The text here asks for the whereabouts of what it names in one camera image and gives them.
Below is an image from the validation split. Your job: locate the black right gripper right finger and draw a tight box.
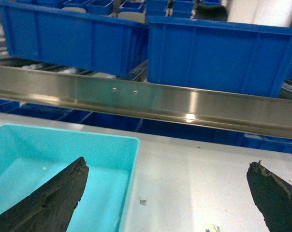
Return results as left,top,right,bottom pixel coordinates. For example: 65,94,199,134
247,162,292,232

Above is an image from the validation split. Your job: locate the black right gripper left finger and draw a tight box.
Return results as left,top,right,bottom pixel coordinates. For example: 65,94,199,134
0,157,89,232

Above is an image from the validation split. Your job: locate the light teal plastic bin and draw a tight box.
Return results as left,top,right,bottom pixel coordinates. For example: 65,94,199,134
0,124,140,232

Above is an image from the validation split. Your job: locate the blue bin lower shelf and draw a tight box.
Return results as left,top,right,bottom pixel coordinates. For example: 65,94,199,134
0,99,292,154

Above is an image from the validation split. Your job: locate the blue bin in middle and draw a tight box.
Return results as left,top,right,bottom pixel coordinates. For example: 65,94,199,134
147,16,292,98

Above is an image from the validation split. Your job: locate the blue bin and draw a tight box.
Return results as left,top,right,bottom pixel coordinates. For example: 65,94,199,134
0,0,148,76
147,16,292,98

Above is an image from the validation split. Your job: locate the blue bin on left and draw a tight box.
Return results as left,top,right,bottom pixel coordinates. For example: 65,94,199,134
0,0,148,76

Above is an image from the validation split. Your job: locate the stainless steel shelf frame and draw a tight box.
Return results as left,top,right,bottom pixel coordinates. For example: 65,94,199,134
0,66,292,139

